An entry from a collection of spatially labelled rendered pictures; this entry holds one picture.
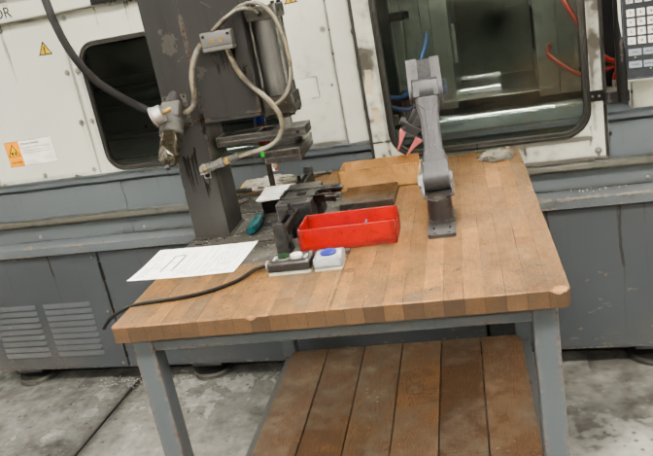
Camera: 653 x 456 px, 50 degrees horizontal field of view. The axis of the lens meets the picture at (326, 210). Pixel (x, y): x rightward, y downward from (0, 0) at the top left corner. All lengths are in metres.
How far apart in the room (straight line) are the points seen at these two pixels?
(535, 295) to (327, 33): 1.42
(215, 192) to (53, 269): 1.40
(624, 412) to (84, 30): 2.39
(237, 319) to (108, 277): 1.68
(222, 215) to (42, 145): 1.26
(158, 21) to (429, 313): 1.06
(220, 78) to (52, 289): 1.67
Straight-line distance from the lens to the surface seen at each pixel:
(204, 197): 2.03
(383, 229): 1.74
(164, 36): 1.97
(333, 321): 1.48
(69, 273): 3.25
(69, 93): 2.99
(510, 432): 2.21
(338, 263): 1.64
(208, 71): 1.94
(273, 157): 1.90
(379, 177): 2.21
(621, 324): 2.81
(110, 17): 2.85
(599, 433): 2.57
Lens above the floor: 1.53
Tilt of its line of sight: 17 degrees down
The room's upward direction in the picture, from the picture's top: 11 degrees counter-clockwise
